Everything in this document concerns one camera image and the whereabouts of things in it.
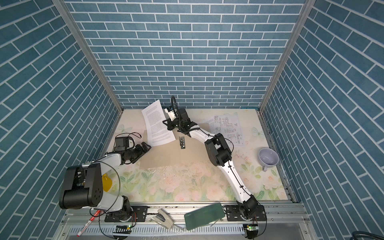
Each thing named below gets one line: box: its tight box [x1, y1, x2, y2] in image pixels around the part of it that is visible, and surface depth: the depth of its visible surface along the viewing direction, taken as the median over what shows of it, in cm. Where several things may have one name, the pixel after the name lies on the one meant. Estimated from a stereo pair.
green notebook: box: [184, 202, 225, 231], surface depth 74 cm
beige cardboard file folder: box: [139, 130, 211, 170], surface depth 98 cm
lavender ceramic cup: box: [258, 147, 280, 172], surface depth 91 cm
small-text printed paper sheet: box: [204, 118, 216, 133], surface depth 114 cm
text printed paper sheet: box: [141, 99, 176, 147], surface depth 104 cm
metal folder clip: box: [179, 136, 186, 149], surface depth 101 cm
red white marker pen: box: [76, 209, 101, 237], surface depth 71 cm
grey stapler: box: [150, 208, 175, 229], surface depth 72 cm
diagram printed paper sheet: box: [207, 114, 245, 146], surface depth 114 cm
